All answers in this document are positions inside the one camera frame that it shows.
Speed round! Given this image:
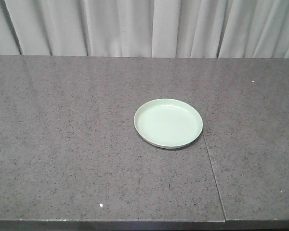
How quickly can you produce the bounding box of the light green round plate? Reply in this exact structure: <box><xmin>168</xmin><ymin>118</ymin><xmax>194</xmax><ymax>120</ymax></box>
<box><xmin>133</xmin><ymin>99</ymin><xmax>203</xmax><ymax>149</ymax></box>

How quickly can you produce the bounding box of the white pleated curtain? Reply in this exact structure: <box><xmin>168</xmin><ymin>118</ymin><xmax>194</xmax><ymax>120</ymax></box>
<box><xmin>0</xmin><ymin>0</ymin><xmax>289</xmax><ymax>58</ymax></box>

